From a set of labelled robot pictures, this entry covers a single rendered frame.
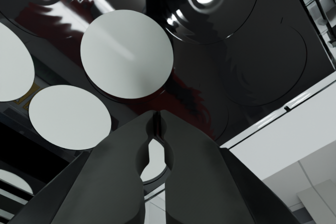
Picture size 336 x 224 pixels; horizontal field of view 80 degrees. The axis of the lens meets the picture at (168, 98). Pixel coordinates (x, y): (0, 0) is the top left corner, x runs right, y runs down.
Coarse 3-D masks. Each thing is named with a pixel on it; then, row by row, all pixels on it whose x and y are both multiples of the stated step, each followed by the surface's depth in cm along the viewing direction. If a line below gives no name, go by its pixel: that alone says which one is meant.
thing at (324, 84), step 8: (328, 80) 24; (312, 88) 25; (320, 88) 25; (296, 96) 26; (304, 96) 25; (312, 96) 25; (288, 104) 26; (296, 104) 26; (272, 112) 27; (280, 112) 26; (264, 120) 27; (272, 120) 27; (248, 128) 28; (256, 128) 27; (240, 136) 28; (248, 136) 28; (224, 144) 29; (232, 144) 29; (152, 192) 33; (160, 192) 33; (144, 200) 34
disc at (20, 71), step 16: (0, 32) 20; (0, 48) 21; (16, 48) 21; (0, 64) 22; (16, 64) 22; (32, 64) 22; (0, 80) 23; (16, 80) 23; (32, 80) 23; (0, 96) 24; (16, 96) 24
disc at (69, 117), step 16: (48, 96) 24; (64, 96) 24; (80, 96) 24; (32, 112) 25; (48, 112) 25; (64, 112) 25; (80, 112) 25; (96, 112) 25; (48, 128) 26; (64, 128) 26; (80, 128) 26; (96, 128) 26; (64, 144) 28; (80, 144) 28; (96, 144) 28
